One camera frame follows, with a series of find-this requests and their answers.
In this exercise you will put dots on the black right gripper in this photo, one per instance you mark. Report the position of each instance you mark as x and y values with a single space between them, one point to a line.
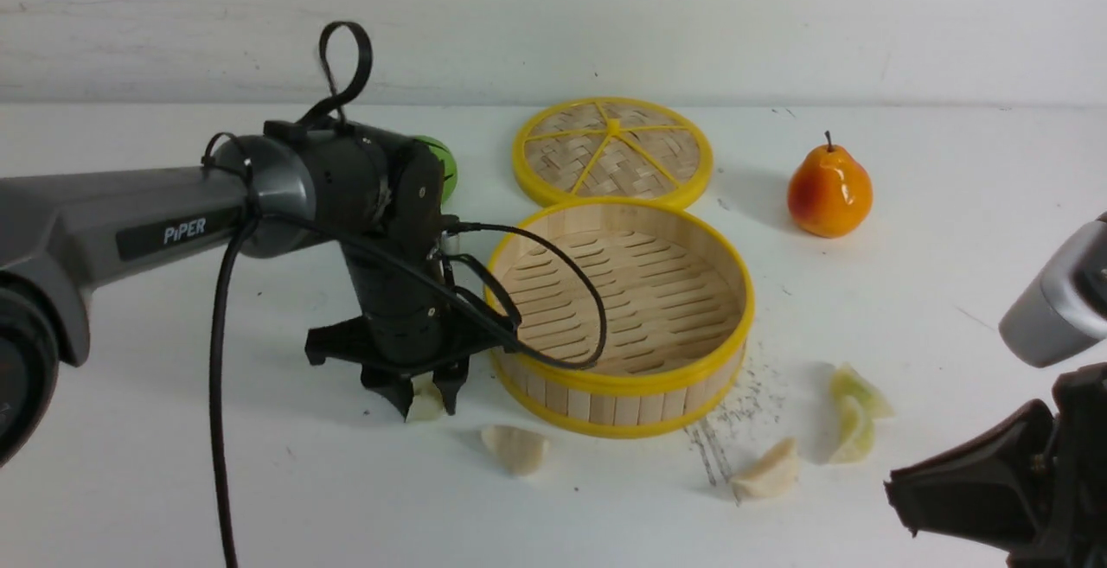
1034 486

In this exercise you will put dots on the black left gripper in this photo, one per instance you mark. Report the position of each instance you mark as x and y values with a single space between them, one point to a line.
406 328

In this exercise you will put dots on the cream dumpling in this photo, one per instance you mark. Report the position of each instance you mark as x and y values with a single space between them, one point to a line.
520 452

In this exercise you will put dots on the pale green white dumpling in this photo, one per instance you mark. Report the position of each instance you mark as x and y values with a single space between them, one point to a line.
847 382

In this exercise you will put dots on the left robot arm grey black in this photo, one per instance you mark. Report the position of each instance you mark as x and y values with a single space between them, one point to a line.
65 236

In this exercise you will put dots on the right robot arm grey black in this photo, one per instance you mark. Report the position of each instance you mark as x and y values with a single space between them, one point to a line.
1063 311

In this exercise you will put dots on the bamboo steamer tray yellow rims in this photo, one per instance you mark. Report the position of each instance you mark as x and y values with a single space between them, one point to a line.
679 305

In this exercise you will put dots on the woven bamboo steamer lid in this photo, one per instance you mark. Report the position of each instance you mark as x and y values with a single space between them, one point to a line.
612 147

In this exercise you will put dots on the green toy watermelon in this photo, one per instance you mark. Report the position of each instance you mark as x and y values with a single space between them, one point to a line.
450 166

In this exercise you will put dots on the orange toy pear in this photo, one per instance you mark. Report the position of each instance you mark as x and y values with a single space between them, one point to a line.
830 194

